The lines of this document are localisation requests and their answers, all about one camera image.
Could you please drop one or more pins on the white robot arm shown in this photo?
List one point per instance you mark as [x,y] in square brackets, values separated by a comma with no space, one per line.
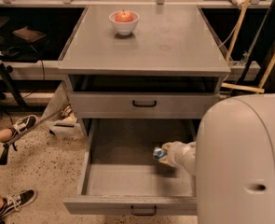
[233,160]

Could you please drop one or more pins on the open grey middle drawer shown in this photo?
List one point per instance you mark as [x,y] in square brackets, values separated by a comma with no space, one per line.
[119,169]

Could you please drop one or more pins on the grey drawer cabinet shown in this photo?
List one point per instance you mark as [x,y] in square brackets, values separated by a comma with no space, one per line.
[171,50]

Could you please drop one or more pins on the closed grey top drawer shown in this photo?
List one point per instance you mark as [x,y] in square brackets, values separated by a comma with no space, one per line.
[117,105]

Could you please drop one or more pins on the clear plastic bag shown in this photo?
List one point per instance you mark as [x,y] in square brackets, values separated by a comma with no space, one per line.
[61,119]

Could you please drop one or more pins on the white ceramic bowl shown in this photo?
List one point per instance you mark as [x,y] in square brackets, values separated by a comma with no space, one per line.
[124,28]

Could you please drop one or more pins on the red apple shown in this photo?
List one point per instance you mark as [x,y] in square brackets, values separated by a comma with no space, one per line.
[124,16]

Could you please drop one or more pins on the black white sneaker upper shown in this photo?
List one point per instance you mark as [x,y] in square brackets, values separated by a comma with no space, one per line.
[24,124]

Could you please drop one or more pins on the black white sneaker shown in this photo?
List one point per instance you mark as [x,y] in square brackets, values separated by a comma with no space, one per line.
[16,202]
[24,124]

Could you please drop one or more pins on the black white sneaker lower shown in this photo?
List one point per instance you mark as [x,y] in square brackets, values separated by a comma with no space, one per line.
[16,202]

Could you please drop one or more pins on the grey grabber stick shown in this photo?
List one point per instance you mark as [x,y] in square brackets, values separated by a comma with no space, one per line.
[11,143]

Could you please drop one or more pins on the black top drawer handle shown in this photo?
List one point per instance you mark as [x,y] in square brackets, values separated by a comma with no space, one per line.
[144,104]

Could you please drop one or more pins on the black drawer handle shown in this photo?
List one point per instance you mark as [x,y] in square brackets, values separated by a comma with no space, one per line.
[144,104]
[143,212]

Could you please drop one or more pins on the black middle drawer handle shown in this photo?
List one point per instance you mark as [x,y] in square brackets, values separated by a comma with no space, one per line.
[143,212]

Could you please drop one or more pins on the wooden stick frame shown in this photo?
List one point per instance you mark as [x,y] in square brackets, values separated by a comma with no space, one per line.
[252,46]

